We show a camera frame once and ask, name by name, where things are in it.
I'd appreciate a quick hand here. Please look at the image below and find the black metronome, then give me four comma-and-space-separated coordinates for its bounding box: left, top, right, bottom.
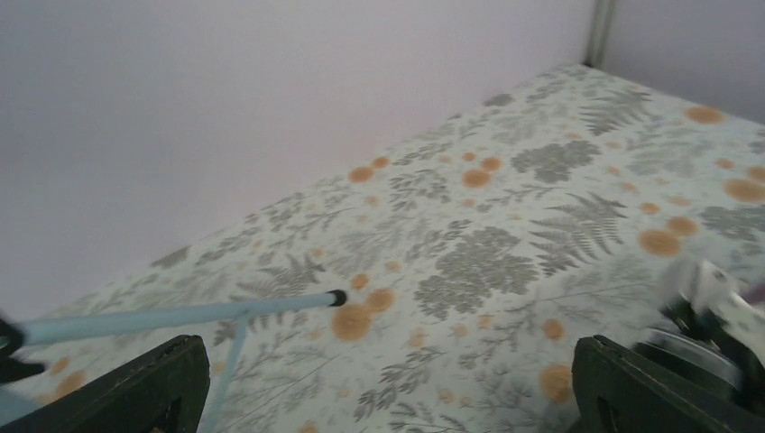
631, 298, 764, 417

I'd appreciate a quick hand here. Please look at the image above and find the floral patterned mat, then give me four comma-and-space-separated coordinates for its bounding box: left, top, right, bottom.
1, 65, 764, 432

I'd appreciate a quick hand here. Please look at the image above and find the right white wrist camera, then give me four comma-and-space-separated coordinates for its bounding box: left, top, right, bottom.
657, 259, 764, 364

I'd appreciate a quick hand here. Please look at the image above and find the light blue music stand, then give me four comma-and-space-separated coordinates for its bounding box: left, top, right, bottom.
13, 290, 347, 432

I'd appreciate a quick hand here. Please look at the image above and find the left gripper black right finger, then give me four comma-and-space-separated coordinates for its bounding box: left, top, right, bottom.
569, 336, 764, 432

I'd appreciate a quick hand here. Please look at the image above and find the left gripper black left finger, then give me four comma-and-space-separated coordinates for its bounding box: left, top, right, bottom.
1, 335, 210, 432

